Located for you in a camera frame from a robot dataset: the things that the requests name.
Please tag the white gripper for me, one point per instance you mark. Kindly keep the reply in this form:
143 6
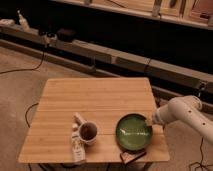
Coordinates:
155 119

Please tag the green ceramic bowl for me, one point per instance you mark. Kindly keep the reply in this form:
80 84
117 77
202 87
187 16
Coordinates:
133 133

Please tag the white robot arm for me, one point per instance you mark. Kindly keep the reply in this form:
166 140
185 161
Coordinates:
186 109

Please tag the small dark rectangular box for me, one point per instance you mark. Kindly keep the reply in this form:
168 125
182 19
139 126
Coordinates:
129 157

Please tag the wooden table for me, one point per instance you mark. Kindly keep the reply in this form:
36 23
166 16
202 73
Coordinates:
100 100

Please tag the white mug with brown interior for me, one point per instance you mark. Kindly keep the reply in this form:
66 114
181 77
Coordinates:
87 130

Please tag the white plastic bottle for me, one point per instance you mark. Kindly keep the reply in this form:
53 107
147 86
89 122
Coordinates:
78 151

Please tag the dark device on ledge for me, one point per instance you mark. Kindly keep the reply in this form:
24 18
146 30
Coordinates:
66 35

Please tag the white spray bottle on ledge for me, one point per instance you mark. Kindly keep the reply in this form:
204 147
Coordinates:
23 22

